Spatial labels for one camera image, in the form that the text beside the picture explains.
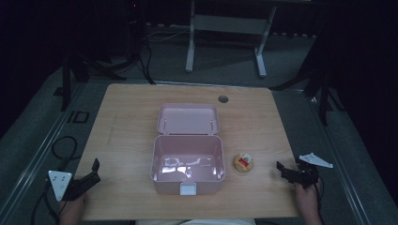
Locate open pink plastic box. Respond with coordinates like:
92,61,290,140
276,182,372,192
150,102,226,197

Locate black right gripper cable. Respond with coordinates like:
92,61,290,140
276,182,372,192
314,182,327,225

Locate black equipment stand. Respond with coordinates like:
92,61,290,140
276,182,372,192
123,0,157,86

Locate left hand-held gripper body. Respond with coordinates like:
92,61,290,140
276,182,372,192
47,170,95,203

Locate person's right hand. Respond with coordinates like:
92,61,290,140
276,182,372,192
294,181,323,215

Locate white floor cable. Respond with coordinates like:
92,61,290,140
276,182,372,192
145,28,191,44

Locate round yellow red-labelled snack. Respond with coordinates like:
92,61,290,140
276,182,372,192
232,152,254,174

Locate black looped cable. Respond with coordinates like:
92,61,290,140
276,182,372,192
51,135,83,172

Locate white metal desk frame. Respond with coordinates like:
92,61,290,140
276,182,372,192
185,0,278,79

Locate person's white clothing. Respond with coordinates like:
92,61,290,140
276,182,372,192
135,217,258,225

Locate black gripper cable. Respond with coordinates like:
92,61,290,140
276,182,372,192
314,182,327,225
30,182,62,225

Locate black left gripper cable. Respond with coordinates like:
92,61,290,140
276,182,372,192
30,182,62,225

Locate black tripod stand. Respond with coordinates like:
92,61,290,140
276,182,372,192
269,59,346,128
59,52,128,113

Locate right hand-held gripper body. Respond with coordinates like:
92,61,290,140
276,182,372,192
291,152,334,190

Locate person's left hand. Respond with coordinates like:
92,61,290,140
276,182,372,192
59,192,87,218

